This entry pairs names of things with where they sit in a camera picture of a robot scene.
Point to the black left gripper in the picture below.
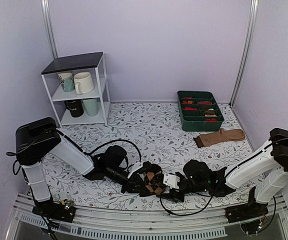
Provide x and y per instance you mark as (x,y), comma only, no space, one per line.
(130,187)

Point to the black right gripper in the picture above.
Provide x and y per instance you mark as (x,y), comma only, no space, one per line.
(172,195)

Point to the brown tan argyle sock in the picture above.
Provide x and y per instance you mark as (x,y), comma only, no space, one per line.
(148,180)

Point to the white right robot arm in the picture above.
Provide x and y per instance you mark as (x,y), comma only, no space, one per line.
(272,156)

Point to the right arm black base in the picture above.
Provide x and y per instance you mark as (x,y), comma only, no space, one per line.
(249,210)

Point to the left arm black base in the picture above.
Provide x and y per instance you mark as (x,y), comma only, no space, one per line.
(62,211)

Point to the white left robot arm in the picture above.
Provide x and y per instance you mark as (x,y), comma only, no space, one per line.
(37,139)

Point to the floral patterned table mat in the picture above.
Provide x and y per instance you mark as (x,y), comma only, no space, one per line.
(149,132)

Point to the plain brown sock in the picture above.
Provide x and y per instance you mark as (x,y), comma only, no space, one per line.
(220,136)

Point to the red rolled sock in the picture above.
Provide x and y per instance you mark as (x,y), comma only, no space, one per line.
(190,109)

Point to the green divided organizer tray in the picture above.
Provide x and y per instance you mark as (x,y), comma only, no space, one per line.
(194,121)

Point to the brown cream rolled sock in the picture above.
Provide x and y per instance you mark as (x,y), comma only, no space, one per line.
(209,113)

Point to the mint green cup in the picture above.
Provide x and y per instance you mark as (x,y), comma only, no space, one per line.
(91,106)

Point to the black mug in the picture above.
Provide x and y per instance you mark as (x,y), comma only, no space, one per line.
(75,107)

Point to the cream white mug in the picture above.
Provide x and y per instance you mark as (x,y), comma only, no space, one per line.
(83,83)

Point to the white shelf black top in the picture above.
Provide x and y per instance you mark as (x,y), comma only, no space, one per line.
(87,62)

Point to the teal patterned mug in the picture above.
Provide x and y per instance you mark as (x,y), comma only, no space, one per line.
(66,80)

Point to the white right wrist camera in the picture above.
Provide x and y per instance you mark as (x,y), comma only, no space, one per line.
(171,181)

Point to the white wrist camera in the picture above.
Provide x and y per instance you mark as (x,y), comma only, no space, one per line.
(133,168)
(171,181)

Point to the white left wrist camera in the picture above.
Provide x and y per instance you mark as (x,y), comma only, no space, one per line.
(133,168)

